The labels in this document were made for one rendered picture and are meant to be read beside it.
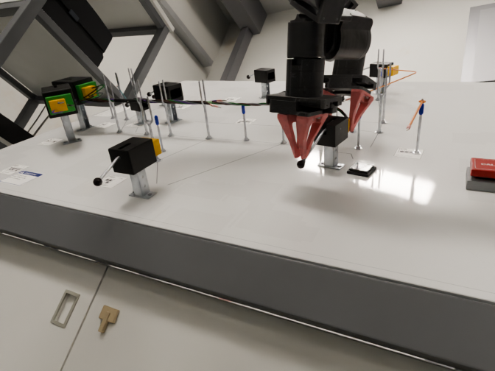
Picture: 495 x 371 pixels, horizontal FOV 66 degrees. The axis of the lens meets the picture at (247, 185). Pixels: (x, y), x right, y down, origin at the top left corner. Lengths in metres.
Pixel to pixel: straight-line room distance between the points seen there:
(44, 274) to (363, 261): 0.54
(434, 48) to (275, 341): 3.01
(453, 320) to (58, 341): 0.55
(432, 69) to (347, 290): 2.82
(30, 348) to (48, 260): 0.14
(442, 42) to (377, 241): 2.92
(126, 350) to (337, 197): 0.39
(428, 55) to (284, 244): 2.88
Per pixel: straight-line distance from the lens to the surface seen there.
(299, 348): 0.51
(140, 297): 0.62
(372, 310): 0.46
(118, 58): 3.58
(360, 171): 0.70
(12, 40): 1.30
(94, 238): 0.65
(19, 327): 0.77
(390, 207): 0.61
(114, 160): 0.65
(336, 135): 0.69
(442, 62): 3.23
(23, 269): 0.81
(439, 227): 0.58
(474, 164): 0.69
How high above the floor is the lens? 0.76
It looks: 21 degrees up
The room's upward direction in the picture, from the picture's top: 19 degrees clockwise
